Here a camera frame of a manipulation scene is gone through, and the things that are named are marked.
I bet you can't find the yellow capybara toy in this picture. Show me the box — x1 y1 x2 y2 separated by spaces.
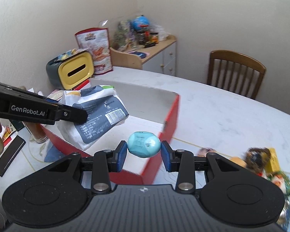
230 157 247 168

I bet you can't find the black smartphone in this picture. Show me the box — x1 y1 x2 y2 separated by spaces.
0 136 26 177

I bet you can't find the yellow grey tissue box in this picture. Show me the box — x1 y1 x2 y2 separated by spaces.
46 50 94 90

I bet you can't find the blue globe toy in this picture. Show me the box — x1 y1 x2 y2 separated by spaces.
131 15 150 32

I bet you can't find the green red snack packet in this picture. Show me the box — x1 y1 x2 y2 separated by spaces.
266 171 290 196

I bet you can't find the small yellow box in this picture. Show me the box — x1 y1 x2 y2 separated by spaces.
264 148 280 174

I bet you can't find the light blue egg toy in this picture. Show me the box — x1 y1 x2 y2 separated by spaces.
127 131 161 158

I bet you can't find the striped seashell toy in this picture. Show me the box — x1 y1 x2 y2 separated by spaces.
197 148 216 157

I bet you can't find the brown wooden chair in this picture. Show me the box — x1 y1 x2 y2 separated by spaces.
206 50 267 100

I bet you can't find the red white snack bag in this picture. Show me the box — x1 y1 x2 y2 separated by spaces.
75 27 113 75

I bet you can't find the white grey plastic package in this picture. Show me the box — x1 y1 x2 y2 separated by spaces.
57 85 129 151

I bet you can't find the drinking glass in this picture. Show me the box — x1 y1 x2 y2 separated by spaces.
23 122 49 143

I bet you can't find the red cardboard box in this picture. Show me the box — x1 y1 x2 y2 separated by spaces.
43 78 180 185

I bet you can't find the white wooden sideboard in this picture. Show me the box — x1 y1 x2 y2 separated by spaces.
110 35 177 77

